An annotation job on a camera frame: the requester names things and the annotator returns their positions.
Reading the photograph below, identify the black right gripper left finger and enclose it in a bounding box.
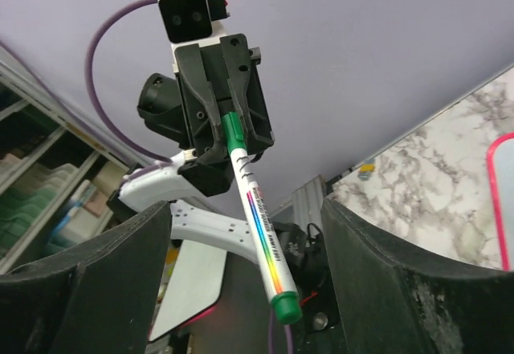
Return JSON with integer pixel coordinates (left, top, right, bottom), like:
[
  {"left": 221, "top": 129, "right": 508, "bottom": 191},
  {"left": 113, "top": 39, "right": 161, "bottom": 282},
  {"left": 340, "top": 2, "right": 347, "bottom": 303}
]
[{"left": 1, "top": 201, "right": 171, "bottom": 353}]

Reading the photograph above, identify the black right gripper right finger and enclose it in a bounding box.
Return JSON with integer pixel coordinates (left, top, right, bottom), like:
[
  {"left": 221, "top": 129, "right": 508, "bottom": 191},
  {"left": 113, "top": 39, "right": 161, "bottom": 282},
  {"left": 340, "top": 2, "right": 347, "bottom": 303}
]
[{"left": 321, "top": 198, "right": 513, "bottom": 353}]

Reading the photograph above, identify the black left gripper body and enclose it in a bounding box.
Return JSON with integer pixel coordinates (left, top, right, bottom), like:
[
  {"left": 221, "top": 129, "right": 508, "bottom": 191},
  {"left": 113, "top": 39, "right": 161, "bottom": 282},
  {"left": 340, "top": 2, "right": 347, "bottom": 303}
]
[{"left": 173, "top": 33, "right": 276, "bottom": 170}]

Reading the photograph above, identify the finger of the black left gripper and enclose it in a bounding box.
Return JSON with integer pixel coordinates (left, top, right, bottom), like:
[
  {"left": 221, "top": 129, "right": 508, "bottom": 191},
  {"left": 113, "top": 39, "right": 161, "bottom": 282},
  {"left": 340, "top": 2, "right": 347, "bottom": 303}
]
[
  {"left": 175, "top": 44, "right": 222, "bottom": 149},
  {"left": 219, "top": 34, "right": 257, "bottom": 145}
]

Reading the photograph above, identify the green white whiteboard marker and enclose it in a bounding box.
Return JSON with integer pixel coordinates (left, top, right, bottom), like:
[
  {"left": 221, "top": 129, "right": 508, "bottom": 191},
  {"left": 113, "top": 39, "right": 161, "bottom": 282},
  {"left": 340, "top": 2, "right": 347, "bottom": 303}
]
[{"left": 223, "top": 112, "right": 302, "bottom": 325}]

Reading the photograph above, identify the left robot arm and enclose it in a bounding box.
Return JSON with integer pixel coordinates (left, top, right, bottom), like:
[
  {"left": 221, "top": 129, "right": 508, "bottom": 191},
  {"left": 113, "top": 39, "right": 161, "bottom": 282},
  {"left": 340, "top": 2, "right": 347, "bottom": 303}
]
[{"left": 111, "top": 34, "right": 274, "bottom": 212}]

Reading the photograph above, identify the pink framed whiteboard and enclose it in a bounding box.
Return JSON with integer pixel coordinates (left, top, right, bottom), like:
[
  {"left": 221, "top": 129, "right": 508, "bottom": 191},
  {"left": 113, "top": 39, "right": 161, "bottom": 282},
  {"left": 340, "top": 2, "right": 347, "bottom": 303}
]
[{"left": 486, "top": 132, "right": 513, "bottom": 271}]

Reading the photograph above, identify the yellow grey small object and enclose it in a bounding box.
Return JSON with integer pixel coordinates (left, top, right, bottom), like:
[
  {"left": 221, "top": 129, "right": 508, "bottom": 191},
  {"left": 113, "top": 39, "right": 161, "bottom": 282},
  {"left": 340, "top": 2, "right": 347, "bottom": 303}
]
[{"left": 358, "top": 160, "right": 376, "bottom": 181}]

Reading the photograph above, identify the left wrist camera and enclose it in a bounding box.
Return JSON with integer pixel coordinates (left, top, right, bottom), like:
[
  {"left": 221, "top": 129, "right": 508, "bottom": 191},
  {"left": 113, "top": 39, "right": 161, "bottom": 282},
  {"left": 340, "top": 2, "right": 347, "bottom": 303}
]
[{"left": 157, "top": 0, "right": 229, "bottom": 44}]

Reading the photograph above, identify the aluminium frame rail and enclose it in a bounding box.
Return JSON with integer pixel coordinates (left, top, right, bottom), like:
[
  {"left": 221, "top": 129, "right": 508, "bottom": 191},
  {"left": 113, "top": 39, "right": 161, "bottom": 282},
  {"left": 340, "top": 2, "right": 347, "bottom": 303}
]
[{"left": 292, "top": 175, "right": 326, "bottom": 230}]

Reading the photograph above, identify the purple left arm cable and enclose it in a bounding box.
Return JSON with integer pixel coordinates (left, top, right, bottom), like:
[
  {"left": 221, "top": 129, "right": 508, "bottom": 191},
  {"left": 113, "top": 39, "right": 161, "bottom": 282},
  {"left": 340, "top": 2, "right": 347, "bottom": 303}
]
[{"left": 86, "top": 0, "right": 296, "bottom": 354}]

